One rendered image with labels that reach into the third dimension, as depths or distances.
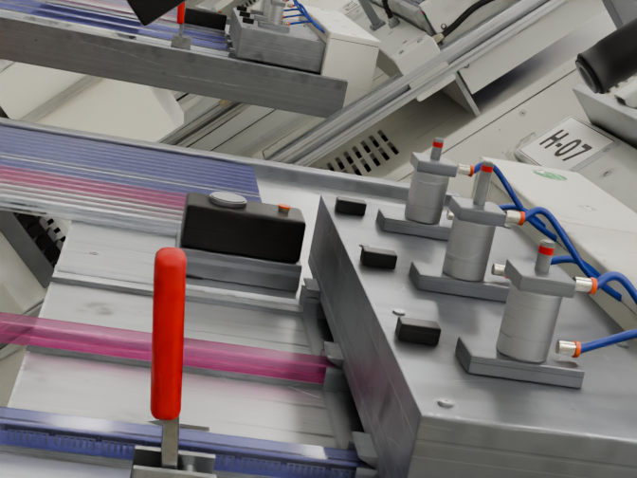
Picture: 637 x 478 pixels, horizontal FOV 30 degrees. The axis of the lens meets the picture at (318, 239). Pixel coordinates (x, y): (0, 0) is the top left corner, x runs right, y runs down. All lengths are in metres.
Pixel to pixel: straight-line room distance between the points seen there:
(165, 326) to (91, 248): 0.36
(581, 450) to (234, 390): 0.19
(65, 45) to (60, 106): 3.33
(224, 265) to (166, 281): 0.34
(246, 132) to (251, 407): 8.79
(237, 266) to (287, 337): 0.09
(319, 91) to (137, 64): 0.28
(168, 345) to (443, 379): 0.12
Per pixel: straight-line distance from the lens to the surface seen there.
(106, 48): 1.82
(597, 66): 0.45
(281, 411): 0.57
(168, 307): 0.41
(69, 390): 0.56
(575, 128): 1.12
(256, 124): 9.34
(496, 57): 1.87
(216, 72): 1.82
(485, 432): 0.45
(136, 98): 5.13
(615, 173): 0.98
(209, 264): 0.74
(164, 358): 0.42
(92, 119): 5.15
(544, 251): 0.50
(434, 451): 0.45
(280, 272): 0.75
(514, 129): 1.91
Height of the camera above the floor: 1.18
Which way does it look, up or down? 3 degrees down
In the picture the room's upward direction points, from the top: 58 degrees clockwise
